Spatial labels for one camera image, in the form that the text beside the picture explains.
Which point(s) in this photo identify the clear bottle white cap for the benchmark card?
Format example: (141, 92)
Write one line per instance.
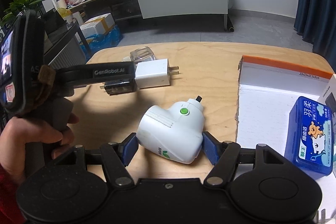
(140, 55)

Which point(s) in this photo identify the person left hand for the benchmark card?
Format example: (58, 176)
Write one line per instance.
(20, 131)

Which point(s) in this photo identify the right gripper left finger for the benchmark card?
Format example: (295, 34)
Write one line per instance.
(128, 148)

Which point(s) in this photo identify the side table plant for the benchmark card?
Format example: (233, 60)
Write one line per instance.
(18, 6)

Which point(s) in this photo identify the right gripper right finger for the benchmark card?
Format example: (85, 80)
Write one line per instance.
(211, 147)

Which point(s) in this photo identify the blue plastic bag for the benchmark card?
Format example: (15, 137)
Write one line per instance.
(100, 42)

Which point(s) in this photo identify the white cardboard boxes floor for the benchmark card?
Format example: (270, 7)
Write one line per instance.
(98, 25)

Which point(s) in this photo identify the dark blue curtain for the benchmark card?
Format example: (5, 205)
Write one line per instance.
(315, 22)

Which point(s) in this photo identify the white charger retail box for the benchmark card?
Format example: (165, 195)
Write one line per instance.
(328, 96)

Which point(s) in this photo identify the orange white cardboard tray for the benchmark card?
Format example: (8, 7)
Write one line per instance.
(268, 90)

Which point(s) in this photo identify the white flat-pin charger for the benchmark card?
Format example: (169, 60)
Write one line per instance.
(154, 73)

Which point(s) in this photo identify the white tv cabinet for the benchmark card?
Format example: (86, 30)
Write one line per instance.
(147, 9)

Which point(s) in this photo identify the round black side table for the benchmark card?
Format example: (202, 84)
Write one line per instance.
(69, 50)

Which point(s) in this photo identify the blue floss pick tin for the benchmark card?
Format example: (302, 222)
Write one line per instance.
(310, 138)

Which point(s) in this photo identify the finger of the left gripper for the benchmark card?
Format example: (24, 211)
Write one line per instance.
(120, 86)
(94, 73)

